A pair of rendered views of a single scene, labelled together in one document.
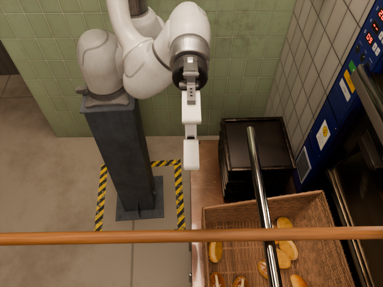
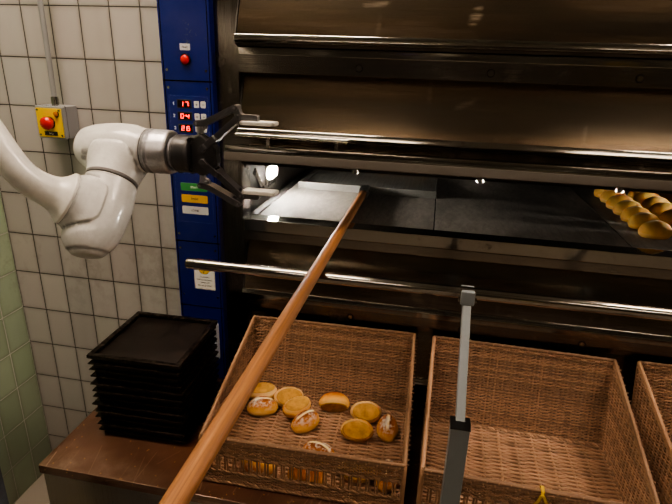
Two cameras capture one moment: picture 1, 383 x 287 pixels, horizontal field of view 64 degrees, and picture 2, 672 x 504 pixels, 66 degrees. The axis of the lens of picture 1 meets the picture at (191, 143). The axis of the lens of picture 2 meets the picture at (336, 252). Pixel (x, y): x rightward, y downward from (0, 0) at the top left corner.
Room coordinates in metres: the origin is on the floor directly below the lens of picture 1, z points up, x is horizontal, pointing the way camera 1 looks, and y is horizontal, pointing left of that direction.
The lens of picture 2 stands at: (-0.02, 0.98, 1.67)
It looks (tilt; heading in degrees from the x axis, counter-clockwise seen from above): 20 degrees down; 281
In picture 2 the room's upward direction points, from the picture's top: 2 degrees clockwise
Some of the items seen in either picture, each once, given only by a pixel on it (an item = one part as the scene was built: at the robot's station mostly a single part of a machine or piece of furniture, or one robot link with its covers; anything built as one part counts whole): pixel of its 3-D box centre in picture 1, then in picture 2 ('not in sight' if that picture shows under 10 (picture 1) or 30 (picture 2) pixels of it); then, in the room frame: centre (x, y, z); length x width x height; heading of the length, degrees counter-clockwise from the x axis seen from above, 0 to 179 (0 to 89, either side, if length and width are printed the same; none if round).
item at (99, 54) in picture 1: (101, 58); not in sight; (0.96, 0.35, 1.17); 0.18 x 0.16 x 0.22; 134
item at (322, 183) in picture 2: not in sight; (371, 180); (0.28, -1.20, 1.20); 0.55 x 0.36 x 0.03; 1
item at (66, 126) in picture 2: not in sight; (57, 121); (1.20, -0.50, 1.46); 0.10 x 0.07 x 0.10; 1
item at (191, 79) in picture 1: (191, 86); (245, 112); (0.37, 0.00, 1.57); 0.05 x 0.01 x 0.03; 1
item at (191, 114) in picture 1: (191, 106); (259, 123); (0.34, 0.00, 1.55); 0.07 x 0.03 x 0.01; 1
